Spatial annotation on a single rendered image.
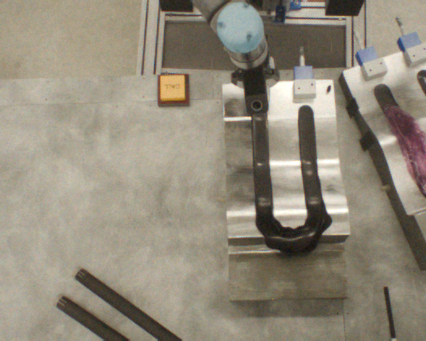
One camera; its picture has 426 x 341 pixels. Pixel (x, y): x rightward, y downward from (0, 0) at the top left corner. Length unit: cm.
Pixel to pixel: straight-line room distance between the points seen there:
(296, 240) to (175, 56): 107
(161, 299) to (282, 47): 115
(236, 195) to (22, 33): 154
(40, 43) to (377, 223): 164
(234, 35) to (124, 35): 152
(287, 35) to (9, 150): 114
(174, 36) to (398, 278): 125
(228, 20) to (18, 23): 171
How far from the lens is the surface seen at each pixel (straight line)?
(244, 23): 100
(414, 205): 138
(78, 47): 251
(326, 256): 133
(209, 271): 137
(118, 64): 244
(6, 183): 151
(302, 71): 140
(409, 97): 147
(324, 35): 224
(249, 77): 117
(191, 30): 223
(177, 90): 145
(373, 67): 145
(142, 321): 131
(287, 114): 137
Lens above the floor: 217
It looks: 75 degrees down
